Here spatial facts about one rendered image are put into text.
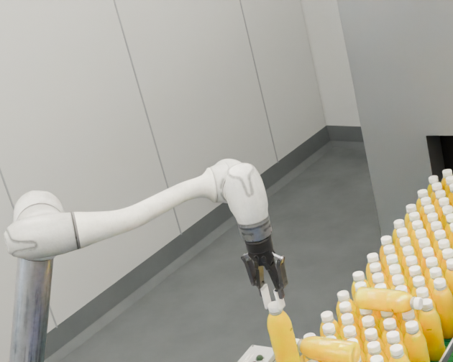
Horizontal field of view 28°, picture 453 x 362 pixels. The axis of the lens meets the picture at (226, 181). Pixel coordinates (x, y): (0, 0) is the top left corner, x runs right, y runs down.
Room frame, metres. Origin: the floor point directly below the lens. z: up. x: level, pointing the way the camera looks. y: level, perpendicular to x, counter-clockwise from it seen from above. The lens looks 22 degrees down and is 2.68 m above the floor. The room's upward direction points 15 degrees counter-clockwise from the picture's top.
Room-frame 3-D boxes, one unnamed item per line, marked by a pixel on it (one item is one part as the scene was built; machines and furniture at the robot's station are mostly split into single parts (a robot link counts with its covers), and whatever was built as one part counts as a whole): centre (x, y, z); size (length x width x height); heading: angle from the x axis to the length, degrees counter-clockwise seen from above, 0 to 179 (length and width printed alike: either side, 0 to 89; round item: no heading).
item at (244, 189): (2.28, -0.04, 1.72); 0.13 x 0.11 x 0.16; 9
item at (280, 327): (2.26, -0.04, 1.24); 0.07 x 0.07 x 0.19
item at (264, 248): (2.26, -0.04, 1.53); 0.08 x 0.07 x 0.09; 53
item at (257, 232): (2.26, -0.04, 1.61); 0.09 x 0.09 x 0.06
